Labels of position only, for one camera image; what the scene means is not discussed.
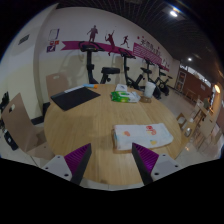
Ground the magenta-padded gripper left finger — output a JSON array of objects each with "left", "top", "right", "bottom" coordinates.
[{"left": 43, "top": 143, "right": 93, "bottom": 186}]

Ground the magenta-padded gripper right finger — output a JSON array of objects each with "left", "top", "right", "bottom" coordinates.
[{"left": 131, "top": 142, "right": 183, "bottom": 186}]

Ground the black bag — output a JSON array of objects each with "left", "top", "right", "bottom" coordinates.
[{"left": 3, "top": 129, "right": 19, "bottom": 151}]

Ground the wooden chairs and tables group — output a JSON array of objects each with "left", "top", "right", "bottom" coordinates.
[{"left": 174, "top": 96, "right": 224, "bottom": 158}]

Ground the light wooden chair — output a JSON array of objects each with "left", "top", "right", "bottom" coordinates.
[
  {"left": 45, "top": 72, "right": 71, "bottom": 101},
  {"left": 0, "top": 92, "right": 56, "bottom": 161}
]

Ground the brown round coaster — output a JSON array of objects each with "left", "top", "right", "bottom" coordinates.
[{"left": 139, "top": 95, "right": 153, "bottom": 104}]

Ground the black rectangular mat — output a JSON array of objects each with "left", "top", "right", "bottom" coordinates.
[{"left": 50, "top": 85, "right": 102, "bottom": 112}]

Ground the white disposable cup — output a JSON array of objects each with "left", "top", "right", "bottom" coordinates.
[{"left": 143, "top": 81, "right": 157, "bottom": 99}]

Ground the green wet wipes pack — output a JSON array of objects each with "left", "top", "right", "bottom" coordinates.
[{"left": 110, "top": 90, "right": 142, "bottom": 104}]

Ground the black chairs group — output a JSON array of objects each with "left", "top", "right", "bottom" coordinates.
[{"left": 0, "top": 91, "right": 11, "bottom": 134}]

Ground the brown wooden door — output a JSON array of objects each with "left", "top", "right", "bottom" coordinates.
[{"left": 175, "top": 69, "right": 188, "bottom": 93}]

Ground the blue and orange tube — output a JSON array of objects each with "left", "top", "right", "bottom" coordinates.
[{"left": 82, "top": 83, "right": 99, "bottom": 90}]

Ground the white tissue pack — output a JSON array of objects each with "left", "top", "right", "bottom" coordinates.
[{"left": 114, "top": 83, "right": 129, "bottom": 93}]

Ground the magenta wall banner decal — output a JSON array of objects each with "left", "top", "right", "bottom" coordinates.
[{"left": 60, "top": 24, "right": 170, "bottom": 73}]

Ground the grey wall vent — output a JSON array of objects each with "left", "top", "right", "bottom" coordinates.
[{"left": 18, "top": 33, "right": 31, "bottom": 46}]

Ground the white wall poster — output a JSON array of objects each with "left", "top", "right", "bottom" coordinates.
[{"left": 48, "top": 28, "right": 61, "bottom": 42}]

